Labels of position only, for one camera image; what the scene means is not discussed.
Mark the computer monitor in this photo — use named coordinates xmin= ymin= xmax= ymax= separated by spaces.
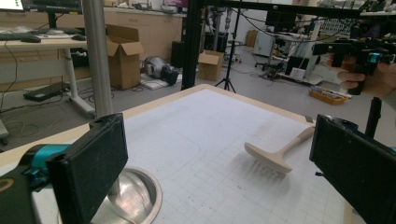
xmin=0 ymin=0 xmax=84 ymax=30

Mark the grey and black bag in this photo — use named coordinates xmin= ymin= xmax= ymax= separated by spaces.
xmin=142 ymin=55 xmax=180 ymax=86

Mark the round metal bowl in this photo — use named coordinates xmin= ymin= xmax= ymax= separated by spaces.
xmin=57 ymin=166 xmax=163 ymax=224

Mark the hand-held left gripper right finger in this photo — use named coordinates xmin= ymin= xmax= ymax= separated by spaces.
xmin=309 ymin=114 xmax=396 ymax=224

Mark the black frame post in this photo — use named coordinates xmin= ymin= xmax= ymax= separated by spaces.
xmin=181 ymin=0 xmax=204 ymax=91

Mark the black stand post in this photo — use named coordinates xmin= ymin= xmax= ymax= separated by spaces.
xmin=364 ymin=96 xmax=383 ymax=140

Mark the white cabinet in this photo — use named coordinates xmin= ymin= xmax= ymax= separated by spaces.
xmin=252 ymin=30 xmax=276 ymax=58

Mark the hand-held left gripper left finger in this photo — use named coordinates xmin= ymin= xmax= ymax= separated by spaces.
xmin=46 ymin=113 xmax=129 ymax=224

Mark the small cardboard box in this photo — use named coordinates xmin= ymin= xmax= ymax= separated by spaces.
xmin=197 ymin=49 xmax=225 ymax=82

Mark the large open cardboard box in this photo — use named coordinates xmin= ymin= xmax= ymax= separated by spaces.
xmin=106 ymin=23 xmax=146 ymax=91

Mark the black tripod stand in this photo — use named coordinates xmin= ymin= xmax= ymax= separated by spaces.
xmin=214 ymin=8 xmax=242 ymax=93

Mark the black speaker box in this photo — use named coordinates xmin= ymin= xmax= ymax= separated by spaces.
xmin=170 ymin=40 xmax=187 ymax=69

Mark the flat black device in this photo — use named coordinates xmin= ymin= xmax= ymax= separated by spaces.
xmin=22 ymin=81 xmax=69 ymax=103

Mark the black keyboard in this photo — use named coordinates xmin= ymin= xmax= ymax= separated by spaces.
xmin=0 ymin=32 xmax=42 ymax=44

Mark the grey metal pole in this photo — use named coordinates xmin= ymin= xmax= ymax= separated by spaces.
xmin=81 ymin=0 xmax=114 ymax=119

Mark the wooden desk with white legs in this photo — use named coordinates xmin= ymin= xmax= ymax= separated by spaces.
xmin=0 ymin=36 xmax=97 ymax=119

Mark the yellow tray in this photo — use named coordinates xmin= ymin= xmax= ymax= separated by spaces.
xmin=308 ymin=86 xmax=349 ymax=105

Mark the black frame beam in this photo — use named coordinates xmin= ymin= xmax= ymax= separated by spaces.
xmin=202 ymin=0 xmax=362 ymax=19

